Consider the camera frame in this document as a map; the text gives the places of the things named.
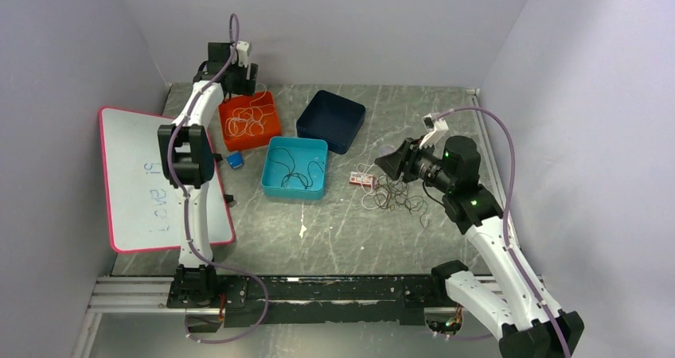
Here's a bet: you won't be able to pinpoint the black striped cable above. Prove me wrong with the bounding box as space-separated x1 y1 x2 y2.
400 184 431 230

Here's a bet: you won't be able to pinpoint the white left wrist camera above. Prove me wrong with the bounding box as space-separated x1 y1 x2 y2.
236 41 252 80

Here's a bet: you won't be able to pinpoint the light blue plastic box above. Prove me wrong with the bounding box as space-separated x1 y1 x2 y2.
261 136 328 200

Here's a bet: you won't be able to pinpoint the dark blue plastic box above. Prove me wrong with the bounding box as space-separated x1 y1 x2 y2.
296 90 366 155

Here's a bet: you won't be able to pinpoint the red white small box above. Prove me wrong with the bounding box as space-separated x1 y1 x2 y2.
349 171 375 189

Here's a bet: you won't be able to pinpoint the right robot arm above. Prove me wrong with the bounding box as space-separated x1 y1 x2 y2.
374 136 584 357

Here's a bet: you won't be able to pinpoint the pink framed whiteboard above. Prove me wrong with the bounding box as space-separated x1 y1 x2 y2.
98 106 236 255

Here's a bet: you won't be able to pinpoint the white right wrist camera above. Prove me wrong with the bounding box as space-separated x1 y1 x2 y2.
419 113 449 149

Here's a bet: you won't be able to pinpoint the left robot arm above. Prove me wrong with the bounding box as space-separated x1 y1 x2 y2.
158 40 257 307

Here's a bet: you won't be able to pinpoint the clear paperclip container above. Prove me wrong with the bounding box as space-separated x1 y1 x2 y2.
379 145 396 156

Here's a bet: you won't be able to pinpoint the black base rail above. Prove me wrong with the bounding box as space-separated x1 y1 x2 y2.
168 274 481 328

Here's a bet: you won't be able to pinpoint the blue whiteboard eraser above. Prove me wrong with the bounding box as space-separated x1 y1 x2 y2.
225 152 244 169

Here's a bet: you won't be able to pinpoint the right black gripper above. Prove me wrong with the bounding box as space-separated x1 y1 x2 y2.
374 134 455 193

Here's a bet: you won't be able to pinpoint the orange plastic box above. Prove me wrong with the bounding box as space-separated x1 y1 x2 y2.
218 91 282 151

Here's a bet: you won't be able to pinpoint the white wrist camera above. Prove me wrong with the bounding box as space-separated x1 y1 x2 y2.
236 41 252 80
419 113 449 149

